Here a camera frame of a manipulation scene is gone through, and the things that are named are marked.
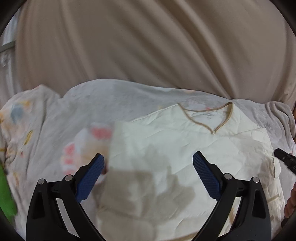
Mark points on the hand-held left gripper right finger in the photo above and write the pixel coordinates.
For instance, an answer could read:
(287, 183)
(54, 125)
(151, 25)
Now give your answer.
(205, 178)

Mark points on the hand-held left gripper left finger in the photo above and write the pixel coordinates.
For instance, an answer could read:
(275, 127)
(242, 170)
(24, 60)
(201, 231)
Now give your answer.
(91, 178)

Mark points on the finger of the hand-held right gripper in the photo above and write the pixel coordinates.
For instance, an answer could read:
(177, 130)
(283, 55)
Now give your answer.
(285, 158)

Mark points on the cream quilted jacket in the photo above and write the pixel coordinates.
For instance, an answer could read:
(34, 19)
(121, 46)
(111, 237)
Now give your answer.
(185, 150)

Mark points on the person's right hand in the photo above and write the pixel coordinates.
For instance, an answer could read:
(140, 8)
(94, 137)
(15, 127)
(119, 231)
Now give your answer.
(291, 201)

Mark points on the grey fleece cloth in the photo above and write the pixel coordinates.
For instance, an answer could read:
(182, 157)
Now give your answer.
(281, 113)

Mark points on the grey floral blanket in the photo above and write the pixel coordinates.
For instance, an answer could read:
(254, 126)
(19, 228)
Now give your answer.
(57, 120)

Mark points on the green object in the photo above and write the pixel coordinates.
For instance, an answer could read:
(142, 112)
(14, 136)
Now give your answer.
(5, 194)

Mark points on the beige curtain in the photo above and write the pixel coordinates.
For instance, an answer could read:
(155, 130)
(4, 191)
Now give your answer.
(148, 41)

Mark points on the white metal rail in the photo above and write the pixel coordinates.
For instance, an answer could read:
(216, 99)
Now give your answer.
(5, 53)

